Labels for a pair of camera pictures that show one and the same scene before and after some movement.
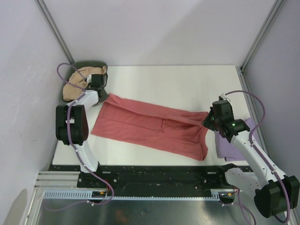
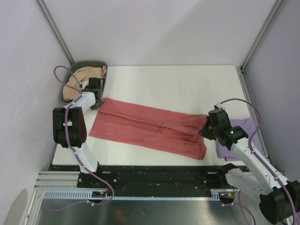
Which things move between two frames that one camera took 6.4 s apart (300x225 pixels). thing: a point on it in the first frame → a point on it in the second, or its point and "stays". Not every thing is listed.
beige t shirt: x=71 y=92 stays
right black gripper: x=206 y=123 → x=203 y=131
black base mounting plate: x=163 y=177 stays
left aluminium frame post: x=47 y=15 stays
